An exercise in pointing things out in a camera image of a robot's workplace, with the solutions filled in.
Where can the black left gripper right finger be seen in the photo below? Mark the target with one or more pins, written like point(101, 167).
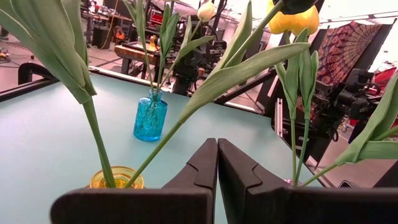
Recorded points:
point(280, 205)

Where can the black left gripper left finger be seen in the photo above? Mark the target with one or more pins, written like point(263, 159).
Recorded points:
point(140, 208)

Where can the peach artificial tulip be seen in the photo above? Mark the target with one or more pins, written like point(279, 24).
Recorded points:
point(206, 12)
point(169, 31)
point(140, 28)

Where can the yellow artificial tulip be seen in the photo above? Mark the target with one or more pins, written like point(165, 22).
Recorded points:
point(309, 74)
point(373, 133)
point(293, 21)

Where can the yellow glass vase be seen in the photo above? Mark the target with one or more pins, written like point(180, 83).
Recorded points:
point(121, 175)

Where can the blue glass vase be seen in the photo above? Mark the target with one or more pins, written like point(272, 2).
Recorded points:
point(150, 121)

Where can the wooden workbench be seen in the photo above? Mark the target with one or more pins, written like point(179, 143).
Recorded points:
point(130, 53)

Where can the teal table mat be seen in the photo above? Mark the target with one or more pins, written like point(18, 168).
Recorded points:
point(46, 140)

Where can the red patterned tapestry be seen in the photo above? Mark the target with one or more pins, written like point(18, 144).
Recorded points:
point(345, 49)

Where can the black background robot equipment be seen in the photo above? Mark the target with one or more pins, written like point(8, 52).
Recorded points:
point(354, 99)

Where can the white metal bracket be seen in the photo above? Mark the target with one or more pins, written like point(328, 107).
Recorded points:
point(278, 115)

